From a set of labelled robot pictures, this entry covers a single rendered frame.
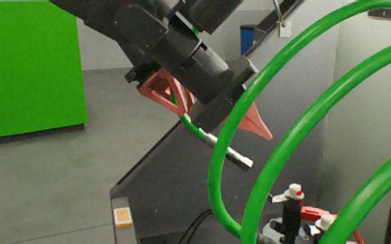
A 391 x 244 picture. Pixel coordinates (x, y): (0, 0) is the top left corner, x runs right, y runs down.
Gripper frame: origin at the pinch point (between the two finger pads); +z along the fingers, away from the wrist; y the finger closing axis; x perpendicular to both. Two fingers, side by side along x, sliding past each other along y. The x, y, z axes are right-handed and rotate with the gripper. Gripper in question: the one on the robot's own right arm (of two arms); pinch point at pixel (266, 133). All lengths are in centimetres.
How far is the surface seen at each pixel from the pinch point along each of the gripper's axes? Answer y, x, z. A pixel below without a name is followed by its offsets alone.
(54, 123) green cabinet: -176, 297, -30
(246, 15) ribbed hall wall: 57, 716, 99
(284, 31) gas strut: 14.5, 34.6, 0.8
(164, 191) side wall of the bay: -29.4, 28.2, 6.4
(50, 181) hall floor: -167, 204, -1
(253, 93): 3.3, -9.8, -8.5
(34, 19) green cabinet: -107, 295, -102
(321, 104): 6.9, -16.8, -6.0
